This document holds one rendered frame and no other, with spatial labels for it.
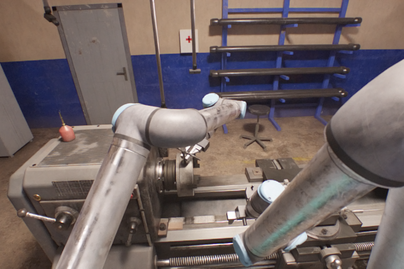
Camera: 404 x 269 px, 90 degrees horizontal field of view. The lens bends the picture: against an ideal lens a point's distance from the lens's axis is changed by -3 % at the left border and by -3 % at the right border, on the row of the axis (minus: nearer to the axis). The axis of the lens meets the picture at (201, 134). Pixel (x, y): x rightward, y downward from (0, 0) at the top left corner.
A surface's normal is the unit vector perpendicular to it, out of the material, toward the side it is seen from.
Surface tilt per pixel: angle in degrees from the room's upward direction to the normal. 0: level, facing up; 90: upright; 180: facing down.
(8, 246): 0
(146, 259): 32
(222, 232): 36
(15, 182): 47
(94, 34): 90
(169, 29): 90
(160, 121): 40
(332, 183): 97
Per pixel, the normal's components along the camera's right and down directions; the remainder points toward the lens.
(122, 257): 0.00, -0.48
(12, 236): -0.03, -0.87
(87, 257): 0.45, -0.11
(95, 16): 0.05, 0.49
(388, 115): -0.73, -0.18
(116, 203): 0.72, 0.04
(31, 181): 0.02, -0.27
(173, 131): 0.27, 0.11
